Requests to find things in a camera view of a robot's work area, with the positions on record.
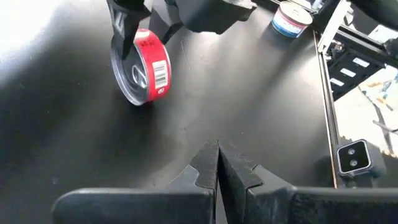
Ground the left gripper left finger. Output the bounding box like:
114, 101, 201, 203
51, 139, 220, 224

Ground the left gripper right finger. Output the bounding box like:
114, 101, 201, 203
217, 139, 398, 224

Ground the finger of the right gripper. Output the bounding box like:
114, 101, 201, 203
160, 20, 185, 45
105, 0, 152, 60

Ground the red seafood can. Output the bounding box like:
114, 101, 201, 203
110, 27, 172, 107

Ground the blue Wild Planet can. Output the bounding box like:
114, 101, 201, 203
271, 1, 313, 39

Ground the black table mat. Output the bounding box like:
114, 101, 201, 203
0, 0, 338, 224

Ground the silver aluminium bar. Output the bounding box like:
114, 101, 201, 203
317, 0, 352, 54

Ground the black base with white labels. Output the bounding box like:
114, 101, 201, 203
326, 27, 398, 101

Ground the table-level camera box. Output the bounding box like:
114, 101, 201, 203
336, 138, 387, 180

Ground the black table frame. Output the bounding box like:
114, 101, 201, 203
312, 29, 346, 189

